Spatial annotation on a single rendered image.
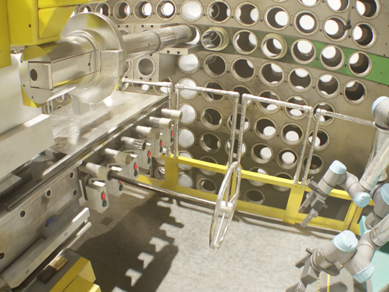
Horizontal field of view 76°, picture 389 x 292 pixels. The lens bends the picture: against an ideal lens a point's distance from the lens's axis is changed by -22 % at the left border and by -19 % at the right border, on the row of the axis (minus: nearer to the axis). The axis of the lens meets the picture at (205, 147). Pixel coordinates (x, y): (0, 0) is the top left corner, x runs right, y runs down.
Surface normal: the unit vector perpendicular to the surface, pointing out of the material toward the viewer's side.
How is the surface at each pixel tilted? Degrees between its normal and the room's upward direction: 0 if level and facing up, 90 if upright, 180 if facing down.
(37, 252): 0
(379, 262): 0
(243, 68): 90
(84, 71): 90
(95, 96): 90
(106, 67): 90
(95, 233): 0
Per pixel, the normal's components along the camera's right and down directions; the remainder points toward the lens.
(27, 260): 0.06, -0.89
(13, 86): 0.94, 0.07
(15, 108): 0.89, -0.15
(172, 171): -0.33, 0.40
